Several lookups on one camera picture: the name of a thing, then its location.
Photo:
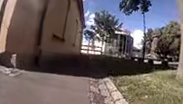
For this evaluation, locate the white fence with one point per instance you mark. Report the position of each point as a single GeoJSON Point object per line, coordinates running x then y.
{"type": "Point", "coordinates": [91, 49]}

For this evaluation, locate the pale building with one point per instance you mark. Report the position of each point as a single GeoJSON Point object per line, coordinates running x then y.
{"type": "Point", "coordinates": [120, 43]}

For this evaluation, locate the green tree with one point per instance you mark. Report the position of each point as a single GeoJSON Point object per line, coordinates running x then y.
{"type": "Point", "coordinates": [136, 2]}
{"type": "Point", "coordinates": [166, 40]}
{"type": "Point", "coordinates": [106, 22]}

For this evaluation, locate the cobblestone strip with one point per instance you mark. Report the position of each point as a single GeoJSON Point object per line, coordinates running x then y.
{"type": "Point", "coordinates": [113, 102]}

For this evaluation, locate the tan brick building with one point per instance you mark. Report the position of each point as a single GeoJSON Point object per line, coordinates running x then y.
{"type": "Point", "coordinates": [42, 25]}

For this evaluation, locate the grey asphalt path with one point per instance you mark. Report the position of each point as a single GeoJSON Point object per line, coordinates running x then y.
{"type": "Point", "coordinates": [34, 91]}

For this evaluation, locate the grass slope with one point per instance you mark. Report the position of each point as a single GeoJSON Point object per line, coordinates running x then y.
{"type": "Point", "coordinates": [161, 97]}

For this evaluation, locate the pale stone rubble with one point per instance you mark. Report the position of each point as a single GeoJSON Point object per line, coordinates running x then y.
{"type": "Point", "coordinates": [9, 71]}

